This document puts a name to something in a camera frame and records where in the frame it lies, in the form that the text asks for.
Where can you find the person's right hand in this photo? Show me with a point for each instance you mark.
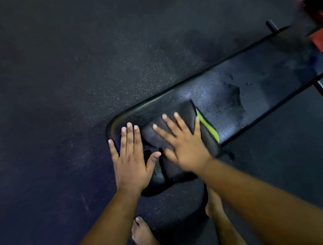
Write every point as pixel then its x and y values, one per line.
pixel 188 152

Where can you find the person's left hand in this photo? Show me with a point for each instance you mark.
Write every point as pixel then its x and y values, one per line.
pixel 130 168

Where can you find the person's left middle finger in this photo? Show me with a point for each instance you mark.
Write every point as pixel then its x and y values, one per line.
pixel 130 138

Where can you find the person's left little finger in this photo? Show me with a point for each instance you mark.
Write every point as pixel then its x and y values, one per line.
pixel 113 149

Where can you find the person's right middle finger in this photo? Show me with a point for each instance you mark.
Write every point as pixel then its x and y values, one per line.
pixel 171 126

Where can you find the person's left thumb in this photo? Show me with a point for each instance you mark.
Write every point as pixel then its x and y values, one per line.
pixel 154 161

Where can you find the person's right thumb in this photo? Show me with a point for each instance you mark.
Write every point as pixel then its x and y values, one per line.
pixel 169 156

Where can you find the person's right little finger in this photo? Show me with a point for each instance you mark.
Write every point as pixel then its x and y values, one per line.
pixel 197 126

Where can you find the black cloth with green stripe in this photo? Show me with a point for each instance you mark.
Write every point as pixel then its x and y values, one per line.
pixel 182 113

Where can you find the person's right forearm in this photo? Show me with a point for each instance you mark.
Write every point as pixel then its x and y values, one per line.
pixel 261 207

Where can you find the person's left forearm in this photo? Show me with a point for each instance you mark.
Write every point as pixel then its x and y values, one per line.
pixel 112 222

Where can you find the person's right foot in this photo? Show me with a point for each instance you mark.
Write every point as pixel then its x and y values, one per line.
pixel 214 204

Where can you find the person's foot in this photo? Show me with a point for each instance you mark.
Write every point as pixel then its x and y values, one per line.
pixel 214 204
pixel 145 236

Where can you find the person's left foot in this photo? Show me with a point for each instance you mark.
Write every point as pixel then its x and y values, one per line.
pixel 145 236

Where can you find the black padded bench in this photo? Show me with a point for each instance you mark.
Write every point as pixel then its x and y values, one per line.
pixel 255 76

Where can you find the red gym equipment frame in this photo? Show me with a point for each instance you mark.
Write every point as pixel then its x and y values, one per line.
pixel 320 39

